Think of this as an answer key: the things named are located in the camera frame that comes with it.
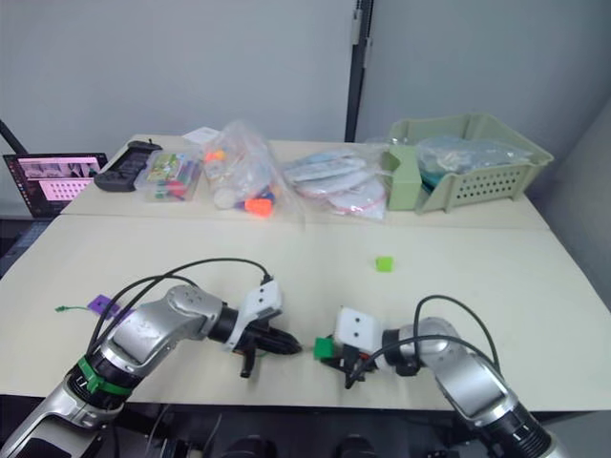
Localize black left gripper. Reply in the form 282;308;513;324
233;311;304;379

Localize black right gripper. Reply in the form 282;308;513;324
319;330;381;389

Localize dark green cube block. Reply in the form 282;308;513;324
313;336;338;360

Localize clear box of coloured toys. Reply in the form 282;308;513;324
134;151;202;204

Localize orange toy block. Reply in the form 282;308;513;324
244;198;274;218

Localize clear bags of white items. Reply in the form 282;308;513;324
283;145;389;221

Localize clear bag of toys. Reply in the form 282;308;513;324
201;118;307;231

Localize purple block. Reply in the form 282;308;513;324
87;295;137;323

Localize pale green plastic basket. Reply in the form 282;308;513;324
387;112;556;217

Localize white paper card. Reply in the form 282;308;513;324
182;125;221;145

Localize clear bag with blue contents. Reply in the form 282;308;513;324
413;135;529;188

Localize black handheld controller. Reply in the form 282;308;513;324
94;138;161;194

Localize open laptop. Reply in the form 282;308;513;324
2;152;109;219

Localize black slanted stand leg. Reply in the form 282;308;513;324
0;115;26;155

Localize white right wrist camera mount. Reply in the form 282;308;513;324
333;306;384;358

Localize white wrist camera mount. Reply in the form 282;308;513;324
333;306;384;358
225;281;284;354

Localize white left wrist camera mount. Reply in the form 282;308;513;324
225;281;284;354

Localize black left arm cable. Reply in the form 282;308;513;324
88;257;274;357

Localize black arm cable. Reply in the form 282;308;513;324
347;294;503;388
88;257;274;357

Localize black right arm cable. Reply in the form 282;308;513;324
347;294;503;388

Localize green strap band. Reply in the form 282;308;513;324
76;356;134;396

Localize black vertical post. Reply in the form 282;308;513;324
345;0;377;144

